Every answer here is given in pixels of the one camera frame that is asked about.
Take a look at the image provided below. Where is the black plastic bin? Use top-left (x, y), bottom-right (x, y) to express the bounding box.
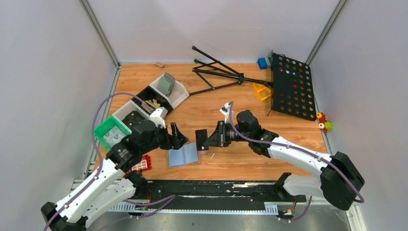
top-left (132, 86), bottom-right (174, 114)

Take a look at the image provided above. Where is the black VIP credit card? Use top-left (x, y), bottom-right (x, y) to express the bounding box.
top-left (195, 129), bottom-right (209, 151)

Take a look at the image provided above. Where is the blue toy block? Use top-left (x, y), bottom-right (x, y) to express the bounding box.
top-left (257, 57), bottom-right (272, 70)

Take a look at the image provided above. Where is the white bin far end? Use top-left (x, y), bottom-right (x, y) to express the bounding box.
top-left (149, 73), bottom-right (190, 109)

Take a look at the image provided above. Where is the small wooden block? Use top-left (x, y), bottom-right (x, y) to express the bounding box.
top-left (155, 62), bottom-right (165, 68)

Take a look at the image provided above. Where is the red yellow toy piece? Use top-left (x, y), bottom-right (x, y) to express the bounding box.
top-left (316, 112), bottom-right (328, 124)

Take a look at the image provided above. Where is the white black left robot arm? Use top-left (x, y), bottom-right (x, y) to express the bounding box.
top-left (41, 119), bottom-right (189, 231)

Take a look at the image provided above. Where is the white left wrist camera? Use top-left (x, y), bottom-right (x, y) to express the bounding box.
top-left (149, 107), bottom-right (168, 128)

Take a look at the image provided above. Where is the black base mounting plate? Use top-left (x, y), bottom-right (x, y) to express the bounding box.
top-left (131, 180), bottom-right (306, 209)

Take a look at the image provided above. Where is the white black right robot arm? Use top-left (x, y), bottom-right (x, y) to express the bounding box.
top-left (204, 107), bottom-right (365, 211)

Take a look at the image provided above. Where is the green white toy piece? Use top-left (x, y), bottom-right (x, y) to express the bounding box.
top-left (319, 122), bottom-right (333, 133)

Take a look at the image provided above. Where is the yellow toy frame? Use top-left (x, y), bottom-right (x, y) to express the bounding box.
top-left (252, 83), bottom-right (271, 102)

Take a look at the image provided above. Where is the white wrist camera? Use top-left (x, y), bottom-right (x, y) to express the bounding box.
top-left (149, 107), bottom-right (168, 128)
top-left (219, 102), bottom-right (230, 117)

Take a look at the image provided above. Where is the black folding tripod stand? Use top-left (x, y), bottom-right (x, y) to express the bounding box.
top-left (189, 46), bottom-right (274, 96)

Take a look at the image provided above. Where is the grey green pouch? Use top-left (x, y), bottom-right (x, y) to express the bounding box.
top-left (157, 73), bottom-right (176, 96)

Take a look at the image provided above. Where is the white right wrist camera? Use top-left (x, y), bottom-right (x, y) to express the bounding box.
top-left (219, 102), bottom-right (230, 117)

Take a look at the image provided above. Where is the tan black item in bin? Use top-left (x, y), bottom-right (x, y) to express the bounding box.
top-left (145, 99), bottom-right (161, 110)

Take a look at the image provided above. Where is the green plastic bin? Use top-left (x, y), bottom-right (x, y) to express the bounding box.
top-left (94, 115), bottom-right (131, 151)

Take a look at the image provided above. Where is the white bin near green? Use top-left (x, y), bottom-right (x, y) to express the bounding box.
top-left (113, 100), bottom-right (150, 128)

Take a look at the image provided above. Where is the white slotted cable duct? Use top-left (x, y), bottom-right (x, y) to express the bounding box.
top-left (108, 202), bottom-right (279, 215)

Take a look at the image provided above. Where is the black perforated music tray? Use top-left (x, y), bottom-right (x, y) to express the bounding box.
top-left (271, 53), bottom-right (317, 121)

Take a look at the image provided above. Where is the clear packet in green bin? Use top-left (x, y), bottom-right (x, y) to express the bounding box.
top-left (102, 126), bottom-right (126, 148)

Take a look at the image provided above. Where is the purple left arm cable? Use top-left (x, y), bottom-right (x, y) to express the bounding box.
top-left (43, 92), bottom-right (177, 231)

